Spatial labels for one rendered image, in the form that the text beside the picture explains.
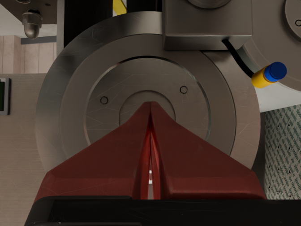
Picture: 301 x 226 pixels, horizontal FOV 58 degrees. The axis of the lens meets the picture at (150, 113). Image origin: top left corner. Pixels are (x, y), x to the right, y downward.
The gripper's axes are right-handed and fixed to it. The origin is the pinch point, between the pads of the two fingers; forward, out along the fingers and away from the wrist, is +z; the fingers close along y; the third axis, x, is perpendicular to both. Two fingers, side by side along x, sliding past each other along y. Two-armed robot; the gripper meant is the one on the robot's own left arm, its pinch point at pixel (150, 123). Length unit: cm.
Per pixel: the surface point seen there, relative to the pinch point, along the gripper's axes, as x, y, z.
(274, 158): 19.9, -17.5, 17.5
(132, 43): -0.9, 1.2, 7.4
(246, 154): 4.8, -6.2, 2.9
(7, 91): 18.8, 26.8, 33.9
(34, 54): 135, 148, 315
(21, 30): 103, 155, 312
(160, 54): -0.4, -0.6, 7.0
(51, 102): 2.2, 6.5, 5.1
